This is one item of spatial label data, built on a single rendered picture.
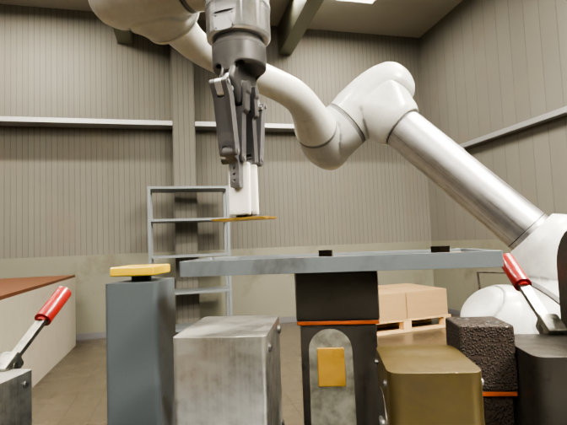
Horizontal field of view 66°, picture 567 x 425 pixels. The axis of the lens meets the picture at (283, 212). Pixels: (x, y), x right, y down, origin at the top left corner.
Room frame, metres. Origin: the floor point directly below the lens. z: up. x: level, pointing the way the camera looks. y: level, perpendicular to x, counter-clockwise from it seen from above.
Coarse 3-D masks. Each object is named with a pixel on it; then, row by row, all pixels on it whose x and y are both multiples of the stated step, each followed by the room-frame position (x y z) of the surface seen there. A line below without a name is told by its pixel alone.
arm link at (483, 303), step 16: (496, 288) 0.88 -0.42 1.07; (512, 288) 0.87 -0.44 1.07; (464, 304) 0.92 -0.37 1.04; (480, 304) 0.88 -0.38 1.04; (496, 304) 0.84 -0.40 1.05; (512, 304) 0.83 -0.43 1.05; (528, 304) 0.84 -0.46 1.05; (544, 304) 0.83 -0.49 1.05; (512, 320) 0.82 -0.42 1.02; (528, 320) 0.82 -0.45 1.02
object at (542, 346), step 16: (528, 336) 0.45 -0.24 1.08; (544, 336) 0.44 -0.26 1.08; (560, 336) 0.44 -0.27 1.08; (528, 352) 0.39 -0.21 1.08; (544, 352) 0.39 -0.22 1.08; (560, 352) 0.38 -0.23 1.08; (528, 368) 0.39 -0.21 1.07; (544, 368) 0.37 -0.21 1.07; (560, 368) 0.37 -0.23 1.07; (528, 384) 0.39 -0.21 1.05; (544, 384) 0.37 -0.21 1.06; (560, 384) 0.37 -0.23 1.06; (528, 400) 0.39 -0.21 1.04; (544, 400) 0.38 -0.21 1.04; (560, 400) 0.37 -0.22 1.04; (528, 416) 0.40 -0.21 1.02; (544, 416) 0.38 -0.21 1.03; (560, 416) 0.37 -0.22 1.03
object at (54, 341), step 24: (0, 288) 3.82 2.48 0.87; (24, 288) 3.72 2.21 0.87; (48, 288) 4.36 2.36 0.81; (72, 288) 5.32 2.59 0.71; (0, 312) 3.18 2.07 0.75; (24, 312) 3.69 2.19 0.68; (72, 312) 5.32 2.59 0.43; (0, 336) 3.19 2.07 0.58; (48, 336) 4.35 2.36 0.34; (72, 336) 5.31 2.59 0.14; (24, 360) 3.69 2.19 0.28; (48, 360) 4.35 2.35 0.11
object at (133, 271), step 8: (160, 264) 0.61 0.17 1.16; (168, 264) 0.61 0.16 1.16; (112, 272) 0.57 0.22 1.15; (120, 272) 0.57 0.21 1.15; (128, 272) 0.56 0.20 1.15; (136, 272) 0.56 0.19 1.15; (144, 272) 0.56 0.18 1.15; (152, 272) 0.56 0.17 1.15; (160, 272) 0.58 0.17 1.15; (136, 280) 0.58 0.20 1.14; (144, 280) 0.58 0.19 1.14
